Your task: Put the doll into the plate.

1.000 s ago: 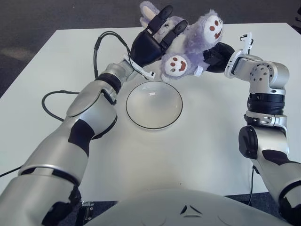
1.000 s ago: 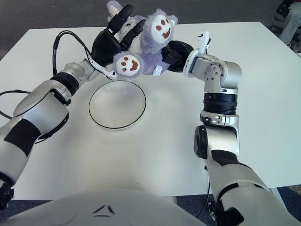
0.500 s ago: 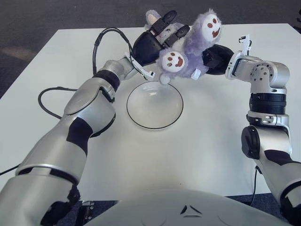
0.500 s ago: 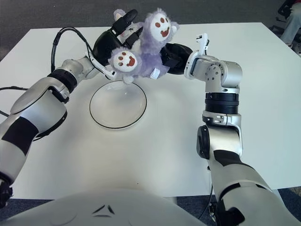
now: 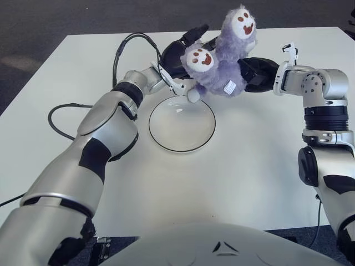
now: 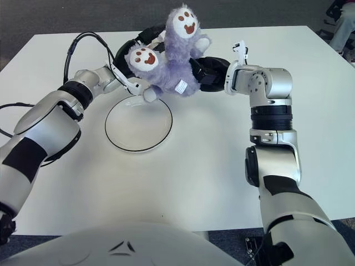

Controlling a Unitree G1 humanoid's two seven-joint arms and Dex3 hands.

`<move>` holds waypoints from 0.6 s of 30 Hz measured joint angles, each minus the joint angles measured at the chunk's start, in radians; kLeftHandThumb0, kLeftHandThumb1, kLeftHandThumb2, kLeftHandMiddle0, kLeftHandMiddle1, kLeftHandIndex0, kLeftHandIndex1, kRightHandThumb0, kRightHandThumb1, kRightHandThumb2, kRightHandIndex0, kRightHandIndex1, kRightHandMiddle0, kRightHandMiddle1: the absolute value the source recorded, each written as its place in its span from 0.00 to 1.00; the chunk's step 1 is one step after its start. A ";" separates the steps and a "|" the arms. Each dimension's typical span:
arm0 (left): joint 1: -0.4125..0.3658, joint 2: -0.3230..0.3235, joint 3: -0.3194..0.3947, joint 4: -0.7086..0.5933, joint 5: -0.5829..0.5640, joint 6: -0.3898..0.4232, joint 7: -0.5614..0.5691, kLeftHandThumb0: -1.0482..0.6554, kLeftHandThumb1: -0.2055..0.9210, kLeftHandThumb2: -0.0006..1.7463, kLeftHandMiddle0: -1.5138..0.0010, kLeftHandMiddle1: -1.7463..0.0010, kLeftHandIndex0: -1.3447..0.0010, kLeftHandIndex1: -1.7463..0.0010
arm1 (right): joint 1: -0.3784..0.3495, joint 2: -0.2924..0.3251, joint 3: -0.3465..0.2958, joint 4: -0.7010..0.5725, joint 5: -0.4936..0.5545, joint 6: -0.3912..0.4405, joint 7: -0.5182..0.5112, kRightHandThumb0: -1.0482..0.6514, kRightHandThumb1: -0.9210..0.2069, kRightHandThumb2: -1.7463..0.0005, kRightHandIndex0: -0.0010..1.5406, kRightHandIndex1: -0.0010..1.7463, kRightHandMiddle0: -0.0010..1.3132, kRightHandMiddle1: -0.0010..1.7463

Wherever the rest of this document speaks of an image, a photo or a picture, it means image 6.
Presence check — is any seated person in jeans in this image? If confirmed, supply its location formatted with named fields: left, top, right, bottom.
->
left=329, top=2, right=355, bottom=55

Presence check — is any purple plush bunny doll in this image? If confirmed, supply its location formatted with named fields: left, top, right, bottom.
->
left=124, top=7, right=213, bottom=103

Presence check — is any grey robot torso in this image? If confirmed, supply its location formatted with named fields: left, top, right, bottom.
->
left=0, top=221, right=245, bottom=266

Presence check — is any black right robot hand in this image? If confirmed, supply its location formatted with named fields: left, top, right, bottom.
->
left=188, top=57, right=232, bottom=94

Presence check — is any white plate with black rim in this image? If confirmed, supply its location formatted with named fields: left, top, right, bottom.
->
left=104, top=95, right=173, bottom=152

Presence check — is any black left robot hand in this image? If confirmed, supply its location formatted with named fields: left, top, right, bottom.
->
left=113, top=24, right=167, bottom=80

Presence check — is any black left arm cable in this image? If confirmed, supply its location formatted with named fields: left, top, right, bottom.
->
left=0, top=32, right=120, bottom=167

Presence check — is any black metal bracket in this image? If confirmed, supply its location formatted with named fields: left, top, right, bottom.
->
left=244, top=235, right=260, bottom=258

